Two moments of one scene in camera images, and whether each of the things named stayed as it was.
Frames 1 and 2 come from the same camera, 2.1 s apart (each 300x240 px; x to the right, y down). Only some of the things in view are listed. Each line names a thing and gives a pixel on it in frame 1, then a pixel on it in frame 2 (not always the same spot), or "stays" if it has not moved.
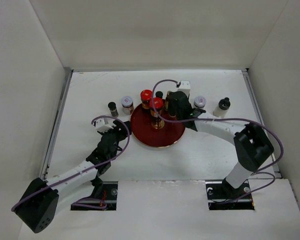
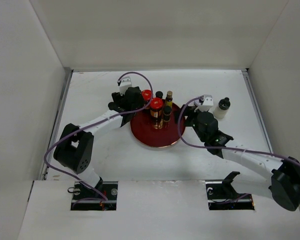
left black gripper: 120,129 -> 118,97
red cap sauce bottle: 157,122 stays
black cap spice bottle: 159,94 stays
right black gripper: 171,107 -> 189,111
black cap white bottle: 223,105 stays
